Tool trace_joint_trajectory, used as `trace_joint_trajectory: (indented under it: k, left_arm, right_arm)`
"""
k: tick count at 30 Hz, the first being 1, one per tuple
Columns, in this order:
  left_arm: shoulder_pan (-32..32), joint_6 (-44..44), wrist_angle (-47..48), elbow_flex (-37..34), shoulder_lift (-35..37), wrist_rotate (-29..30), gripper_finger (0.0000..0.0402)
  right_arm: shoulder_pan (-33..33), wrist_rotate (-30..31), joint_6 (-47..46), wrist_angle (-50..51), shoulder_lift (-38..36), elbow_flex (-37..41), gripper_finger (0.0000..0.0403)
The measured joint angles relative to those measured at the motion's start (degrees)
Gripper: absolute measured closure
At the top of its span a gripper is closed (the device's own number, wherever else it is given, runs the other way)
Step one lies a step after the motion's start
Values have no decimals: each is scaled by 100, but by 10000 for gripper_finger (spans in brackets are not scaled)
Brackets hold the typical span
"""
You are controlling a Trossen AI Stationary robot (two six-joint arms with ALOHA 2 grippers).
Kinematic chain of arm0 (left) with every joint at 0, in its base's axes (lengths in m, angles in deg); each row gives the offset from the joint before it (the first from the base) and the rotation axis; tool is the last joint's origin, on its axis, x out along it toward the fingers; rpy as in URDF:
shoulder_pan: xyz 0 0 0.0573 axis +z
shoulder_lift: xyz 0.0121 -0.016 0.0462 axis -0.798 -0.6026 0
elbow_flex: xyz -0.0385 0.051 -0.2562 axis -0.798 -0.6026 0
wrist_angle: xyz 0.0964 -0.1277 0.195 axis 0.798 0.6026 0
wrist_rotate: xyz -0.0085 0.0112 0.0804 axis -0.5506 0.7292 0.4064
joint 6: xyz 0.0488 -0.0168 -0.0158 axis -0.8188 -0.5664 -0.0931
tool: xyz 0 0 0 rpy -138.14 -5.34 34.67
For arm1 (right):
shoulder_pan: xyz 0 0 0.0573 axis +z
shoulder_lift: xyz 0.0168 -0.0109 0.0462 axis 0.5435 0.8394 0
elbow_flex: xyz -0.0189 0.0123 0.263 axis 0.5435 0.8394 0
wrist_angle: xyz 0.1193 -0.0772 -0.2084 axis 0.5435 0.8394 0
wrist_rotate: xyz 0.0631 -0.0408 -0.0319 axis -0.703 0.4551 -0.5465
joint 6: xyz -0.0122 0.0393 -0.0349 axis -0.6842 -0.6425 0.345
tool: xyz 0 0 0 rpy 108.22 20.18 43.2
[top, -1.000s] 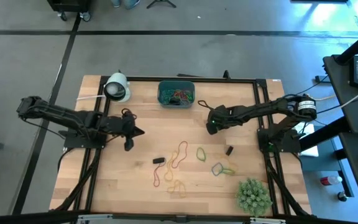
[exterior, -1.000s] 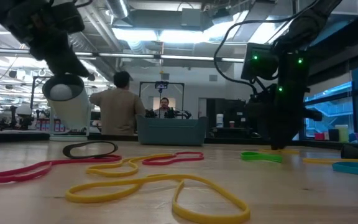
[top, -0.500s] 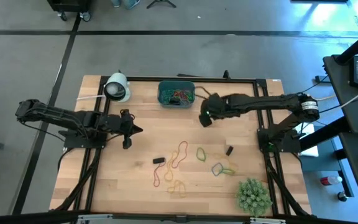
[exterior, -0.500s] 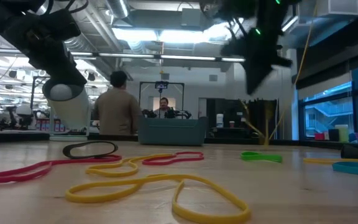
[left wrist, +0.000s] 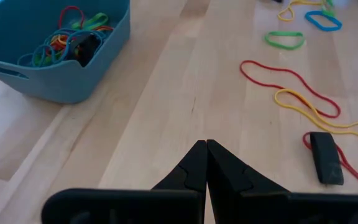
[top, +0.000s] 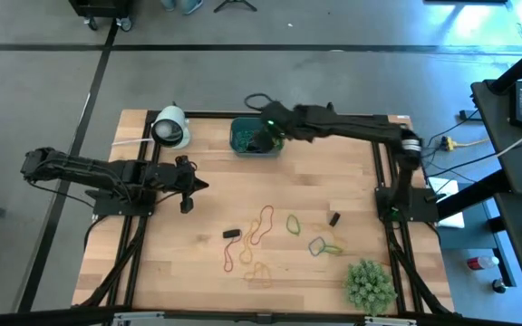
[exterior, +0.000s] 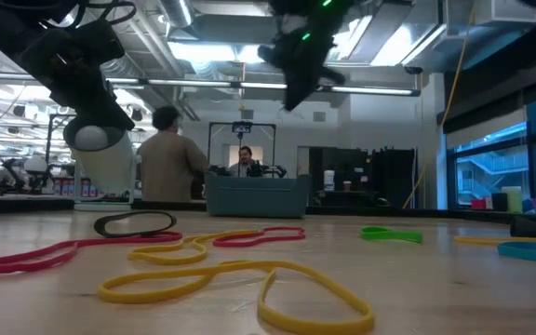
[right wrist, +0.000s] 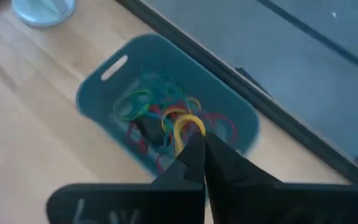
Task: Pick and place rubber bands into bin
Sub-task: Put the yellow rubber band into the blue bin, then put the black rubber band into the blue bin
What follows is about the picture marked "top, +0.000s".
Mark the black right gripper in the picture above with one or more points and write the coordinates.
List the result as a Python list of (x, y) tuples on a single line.
[(279, 120)]

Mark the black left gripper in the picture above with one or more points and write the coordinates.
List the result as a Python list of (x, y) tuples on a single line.
[(177, 179)]

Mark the green rubber band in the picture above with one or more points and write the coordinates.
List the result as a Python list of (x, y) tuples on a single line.
[(287, 225), (333, 248), (280, 145)]

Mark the blue rubber band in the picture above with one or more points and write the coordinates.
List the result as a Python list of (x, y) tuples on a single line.
[(243, 136), (310, 246)]

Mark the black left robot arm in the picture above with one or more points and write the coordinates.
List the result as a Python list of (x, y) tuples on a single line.
[(84, 169)]

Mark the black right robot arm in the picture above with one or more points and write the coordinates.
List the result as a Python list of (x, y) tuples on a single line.
[(356, 129)]

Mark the teal plastic bin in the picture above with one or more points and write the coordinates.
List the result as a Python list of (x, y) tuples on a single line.
[(234, 124)]

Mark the black wide rubber band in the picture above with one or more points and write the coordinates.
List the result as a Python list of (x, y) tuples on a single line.
[(230, 234)]

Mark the red rubber band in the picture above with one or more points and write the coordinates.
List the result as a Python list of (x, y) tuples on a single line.
[(272, 217), (225, 260)]

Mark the yellow rubber band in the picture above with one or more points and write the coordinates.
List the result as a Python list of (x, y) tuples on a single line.
[(243, 253), (267, 276)]

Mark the white cylinder with dark face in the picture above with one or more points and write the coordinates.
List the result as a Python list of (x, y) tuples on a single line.
[(175, 122)]

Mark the small dark block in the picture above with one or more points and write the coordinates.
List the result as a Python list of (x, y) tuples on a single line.
[(334, 219)]

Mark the black tripod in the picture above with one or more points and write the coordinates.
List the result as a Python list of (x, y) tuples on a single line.
[(235, 3)]

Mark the person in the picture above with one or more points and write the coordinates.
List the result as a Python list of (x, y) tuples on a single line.
[(188, 5)]

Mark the green artificial potted plant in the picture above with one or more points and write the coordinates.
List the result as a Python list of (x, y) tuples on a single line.
[(370, 287)]

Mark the yellow power plug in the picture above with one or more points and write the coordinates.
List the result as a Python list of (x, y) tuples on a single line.
[(447, 144)]

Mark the black wheeled cart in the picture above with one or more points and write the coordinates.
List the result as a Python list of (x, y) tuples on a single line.
[(98, 6)]

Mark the white box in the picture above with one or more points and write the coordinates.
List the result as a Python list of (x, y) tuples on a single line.
[(453, 222)]

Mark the black rig crossbar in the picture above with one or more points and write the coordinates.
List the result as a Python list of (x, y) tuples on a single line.
[(39, 319)]

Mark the black desk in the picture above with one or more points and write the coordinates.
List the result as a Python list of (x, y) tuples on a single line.
[(505, 172)]

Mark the red and white bottle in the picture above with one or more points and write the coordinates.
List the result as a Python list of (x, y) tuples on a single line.
[(483, 262)]

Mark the small black round bottle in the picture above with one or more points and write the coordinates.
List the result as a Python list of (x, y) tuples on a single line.
[(498, 286)]

